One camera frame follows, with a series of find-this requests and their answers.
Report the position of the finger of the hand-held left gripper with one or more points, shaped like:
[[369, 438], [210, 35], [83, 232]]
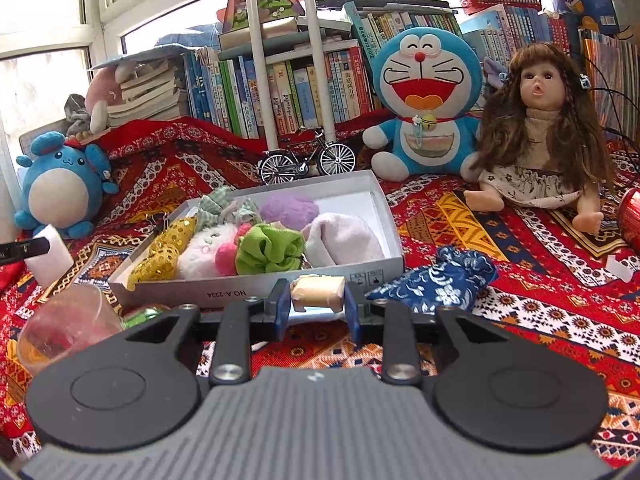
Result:
[[25, 250]]

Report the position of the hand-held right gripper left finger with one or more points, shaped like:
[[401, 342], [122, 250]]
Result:
[[280, 312]]

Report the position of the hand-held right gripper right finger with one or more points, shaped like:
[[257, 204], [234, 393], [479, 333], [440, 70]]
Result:
[[354, 316]]

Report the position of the white cardboard box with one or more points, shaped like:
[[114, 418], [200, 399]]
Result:
[[225, 290]]

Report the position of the pale pink towel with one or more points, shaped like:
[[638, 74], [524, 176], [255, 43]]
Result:
[[345, 240]]

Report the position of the white fluffy scrunchie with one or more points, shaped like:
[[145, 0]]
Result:
[[205, 252]]

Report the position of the purple plush toy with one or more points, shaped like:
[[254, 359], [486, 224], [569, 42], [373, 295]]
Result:
[[290, 210]]

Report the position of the green patterned cloth bundle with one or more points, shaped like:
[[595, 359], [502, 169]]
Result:
[[215, 205]]

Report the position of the gold sequin cloth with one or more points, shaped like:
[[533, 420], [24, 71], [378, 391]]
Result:
[[165, 250]]

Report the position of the white foam block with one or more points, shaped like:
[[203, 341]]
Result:
[[50, 262]]

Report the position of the blue round plush toy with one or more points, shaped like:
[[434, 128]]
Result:
[[55, 195]]

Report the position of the pink and green plush toy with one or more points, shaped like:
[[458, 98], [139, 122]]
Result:
[[270, 247]]

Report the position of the clear plastic cup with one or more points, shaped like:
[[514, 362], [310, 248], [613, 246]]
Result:
[[60, 330]]

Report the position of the blue floral scrunchie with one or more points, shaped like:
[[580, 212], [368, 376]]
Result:
[[435, 280]]

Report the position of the green glitter item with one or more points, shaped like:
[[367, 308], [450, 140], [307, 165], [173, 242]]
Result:
[[142, 315]]

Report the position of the black binder clip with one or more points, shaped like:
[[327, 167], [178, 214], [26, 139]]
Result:
[[159, 221]]

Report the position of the miniature metal bicycle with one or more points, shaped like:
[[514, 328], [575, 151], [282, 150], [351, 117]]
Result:
[[275, 167]]

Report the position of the grey cloth toy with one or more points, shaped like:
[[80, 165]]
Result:
[[75, 110]]

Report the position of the red patterned blanket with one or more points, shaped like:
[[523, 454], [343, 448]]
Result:
[[525, 280]]

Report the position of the stack of lying books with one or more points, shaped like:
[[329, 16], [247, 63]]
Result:
[[145, 100]]

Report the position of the row of colourful books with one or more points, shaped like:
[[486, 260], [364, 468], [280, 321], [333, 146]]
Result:
[[300, 90]]

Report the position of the blue cat plush toy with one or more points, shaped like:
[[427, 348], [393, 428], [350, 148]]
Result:
[[425, 75]]

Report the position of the blue flat folder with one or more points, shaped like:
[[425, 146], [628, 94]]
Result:
[[190, 37]]

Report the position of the small white plastic piece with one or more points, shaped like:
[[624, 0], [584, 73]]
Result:
[[619, 269]]

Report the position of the red can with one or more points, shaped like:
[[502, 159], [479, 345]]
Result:
[[630, 220]]

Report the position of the long-haired baby doll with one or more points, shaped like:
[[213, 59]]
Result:
[[540, 85]]

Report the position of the paper house model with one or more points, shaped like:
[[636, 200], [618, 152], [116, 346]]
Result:
[[270, 5]]

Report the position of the white plastic pipe frame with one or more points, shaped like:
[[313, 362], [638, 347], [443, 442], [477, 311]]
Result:
[[257, 35]]

